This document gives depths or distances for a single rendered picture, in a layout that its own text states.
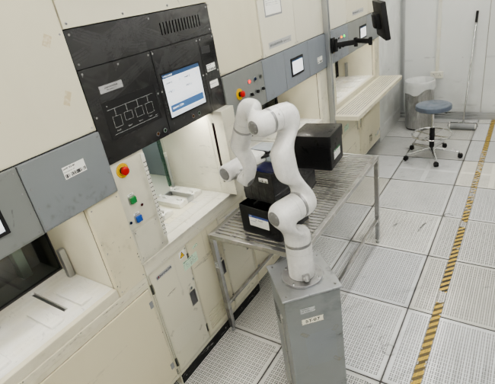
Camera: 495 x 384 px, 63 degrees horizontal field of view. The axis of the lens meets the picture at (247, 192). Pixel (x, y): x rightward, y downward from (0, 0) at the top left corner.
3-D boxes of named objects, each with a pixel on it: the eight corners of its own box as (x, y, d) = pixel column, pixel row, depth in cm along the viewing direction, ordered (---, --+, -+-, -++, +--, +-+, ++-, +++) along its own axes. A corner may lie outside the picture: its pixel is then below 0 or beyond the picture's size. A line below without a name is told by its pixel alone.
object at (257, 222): (242, 229, 232) (237, 203, 224) (272, 208, 249) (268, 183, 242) (281, 242, 214) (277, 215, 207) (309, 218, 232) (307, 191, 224)
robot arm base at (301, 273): (329, 282, 181) (326, 248, 172) (289, 293, 178) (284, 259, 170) (314, 258, 197) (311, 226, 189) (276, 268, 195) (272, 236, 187)
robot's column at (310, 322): (350, 398, 211) (343, 285, 177) (299, 414, 207) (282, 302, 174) (329, 357, 236) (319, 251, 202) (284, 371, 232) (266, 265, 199)
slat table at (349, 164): (314, 362, 234) (301, 256, 201) (230, 330, 267) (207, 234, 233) (380, 241, 327) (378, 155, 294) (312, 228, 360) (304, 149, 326)
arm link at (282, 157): (279, 222, 176) (304, 206, 184) (298, 228, 167) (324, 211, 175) (252, 110, 159) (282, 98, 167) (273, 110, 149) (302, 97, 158)
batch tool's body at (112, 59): (190, 387, 233) (71, 29, 146) (88, 335, 284) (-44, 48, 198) (266, 291, 295) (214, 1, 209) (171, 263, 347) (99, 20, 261)
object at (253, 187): (244, 203, 226) (234, 151, 212) (266, 187, 239) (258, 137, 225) (279, 212, 210) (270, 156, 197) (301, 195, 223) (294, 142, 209)
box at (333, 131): (332, 171, 283) (330, 137, 272) (294, 168, 297) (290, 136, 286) (344, 155, 304) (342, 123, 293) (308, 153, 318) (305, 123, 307)
